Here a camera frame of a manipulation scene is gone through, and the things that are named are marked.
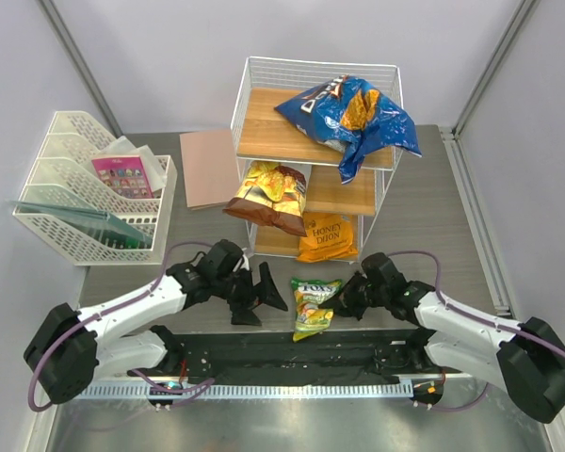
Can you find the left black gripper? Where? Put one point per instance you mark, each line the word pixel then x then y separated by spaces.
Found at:
pixel 265 289

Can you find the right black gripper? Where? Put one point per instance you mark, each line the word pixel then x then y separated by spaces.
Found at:
pixel 338 304

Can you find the green yellow snack bag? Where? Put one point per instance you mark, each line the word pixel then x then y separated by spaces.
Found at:
pixel 311 319

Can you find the orange honey dijon chips bag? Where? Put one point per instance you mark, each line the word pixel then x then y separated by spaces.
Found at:
pixel 328 237

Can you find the brown Chuba cassava chips bag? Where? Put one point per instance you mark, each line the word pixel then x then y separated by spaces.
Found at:
pixel 273 194

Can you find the white wire shelf rack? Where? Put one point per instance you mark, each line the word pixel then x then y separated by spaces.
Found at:
pixel 279 73

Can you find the blue Doritos chips bag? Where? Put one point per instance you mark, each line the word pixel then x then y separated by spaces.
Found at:
pixel 351 116

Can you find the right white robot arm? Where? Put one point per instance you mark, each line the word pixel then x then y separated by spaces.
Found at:
pixel 526 360

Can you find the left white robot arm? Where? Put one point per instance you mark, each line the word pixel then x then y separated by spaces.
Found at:
pixel 72 348

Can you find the top wooden shelf board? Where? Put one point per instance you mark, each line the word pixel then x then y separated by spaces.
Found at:
pixel 266 134

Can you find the black base mat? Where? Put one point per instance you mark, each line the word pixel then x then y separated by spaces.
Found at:
pixel 331 358

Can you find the pink flat board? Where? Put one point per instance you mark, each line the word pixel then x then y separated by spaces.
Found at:
pixel 209 166

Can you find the green translucent folder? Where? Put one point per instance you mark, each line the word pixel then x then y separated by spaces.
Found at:
pixel 99 225

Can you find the pink sticker booklet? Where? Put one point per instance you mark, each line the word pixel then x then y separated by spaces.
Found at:
pixel 124 174

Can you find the white plastic file organizer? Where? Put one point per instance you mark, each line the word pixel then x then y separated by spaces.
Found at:
pixel 62 174

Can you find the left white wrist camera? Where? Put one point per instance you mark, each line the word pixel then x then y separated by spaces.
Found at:
pixel 242 264

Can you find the white slotted cable duct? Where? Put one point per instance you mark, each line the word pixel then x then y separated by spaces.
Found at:
pixel 136 389

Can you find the right aluminium frame post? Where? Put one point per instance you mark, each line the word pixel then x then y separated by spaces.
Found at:
pixel 500 53

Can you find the aluminium frame post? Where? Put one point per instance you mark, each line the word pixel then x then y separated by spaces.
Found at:
pixel 64 36
pixel 500 53

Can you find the left aluminium frame post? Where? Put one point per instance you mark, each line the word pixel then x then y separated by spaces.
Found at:
pixel 64 36

